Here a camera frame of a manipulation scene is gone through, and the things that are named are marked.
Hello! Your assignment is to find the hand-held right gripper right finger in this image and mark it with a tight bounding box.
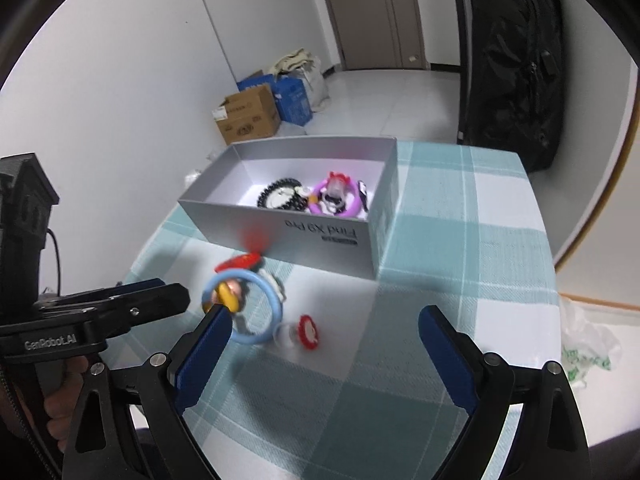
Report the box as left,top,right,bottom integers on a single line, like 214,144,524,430
418,305,588,480

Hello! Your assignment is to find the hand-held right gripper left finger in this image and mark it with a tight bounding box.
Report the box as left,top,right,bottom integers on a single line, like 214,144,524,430
60,304,236,480

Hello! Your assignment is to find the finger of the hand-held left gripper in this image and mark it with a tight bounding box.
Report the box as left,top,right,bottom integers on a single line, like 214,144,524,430
37,277,168,311
85,283,192,341

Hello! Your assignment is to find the blue ring bracelet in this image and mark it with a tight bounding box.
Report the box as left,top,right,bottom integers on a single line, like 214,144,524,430
200,268,286,346

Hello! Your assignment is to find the black beaded bracelet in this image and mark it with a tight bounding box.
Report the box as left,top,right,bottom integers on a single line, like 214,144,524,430
256,176,307,210

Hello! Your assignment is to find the silver cardboard box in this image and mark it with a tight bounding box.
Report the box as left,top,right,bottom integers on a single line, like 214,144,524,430
177,136,400,281

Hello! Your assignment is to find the white round badge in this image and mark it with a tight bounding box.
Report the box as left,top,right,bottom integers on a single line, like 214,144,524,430
262,187,301,209

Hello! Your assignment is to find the purple bracelet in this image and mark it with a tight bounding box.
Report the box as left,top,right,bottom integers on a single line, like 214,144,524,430
306,175,361,218

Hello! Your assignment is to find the person's left hand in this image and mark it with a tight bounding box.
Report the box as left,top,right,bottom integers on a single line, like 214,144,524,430
42,357,91,443

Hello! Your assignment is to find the teal checkered tablecloth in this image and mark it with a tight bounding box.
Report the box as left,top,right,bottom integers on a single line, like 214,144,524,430
102,140,561,480

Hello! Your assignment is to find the red round badge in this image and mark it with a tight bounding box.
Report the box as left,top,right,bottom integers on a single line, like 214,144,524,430
215,254,263,272

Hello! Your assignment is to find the red white hair clip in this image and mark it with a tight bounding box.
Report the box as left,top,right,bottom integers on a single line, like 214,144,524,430
274,314,322,351

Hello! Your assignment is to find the white green plastic bag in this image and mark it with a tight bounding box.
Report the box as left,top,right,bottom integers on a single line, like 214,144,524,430
557,296,623,390

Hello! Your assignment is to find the brown cardboard box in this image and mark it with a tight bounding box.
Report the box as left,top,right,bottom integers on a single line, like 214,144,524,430
215,84,281,147

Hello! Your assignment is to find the blue carton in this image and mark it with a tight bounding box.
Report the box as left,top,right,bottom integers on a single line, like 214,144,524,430
272,77,315,124
236,70,278,93

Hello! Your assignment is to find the white woven bag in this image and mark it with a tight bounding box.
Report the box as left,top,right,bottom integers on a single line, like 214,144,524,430
300,62,330,113

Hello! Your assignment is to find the cream cloth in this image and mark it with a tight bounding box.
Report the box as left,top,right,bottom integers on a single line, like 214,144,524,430
267,48,321,78

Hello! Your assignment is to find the black backpack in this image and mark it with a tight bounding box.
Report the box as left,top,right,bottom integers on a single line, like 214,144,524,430
457,0,568,173

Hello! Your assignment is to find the black tall stand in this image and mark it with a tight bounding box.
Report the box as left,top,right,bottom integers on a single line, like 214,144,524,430
446,0,475,143

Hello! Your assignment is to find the grey door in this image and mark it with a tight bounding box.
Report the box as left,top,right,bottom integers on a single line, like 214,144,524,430
314,0,432,72

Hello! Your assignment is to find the black cable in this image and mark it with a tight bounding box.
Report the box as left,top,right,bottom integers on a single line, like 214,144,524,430
46,229,63,295

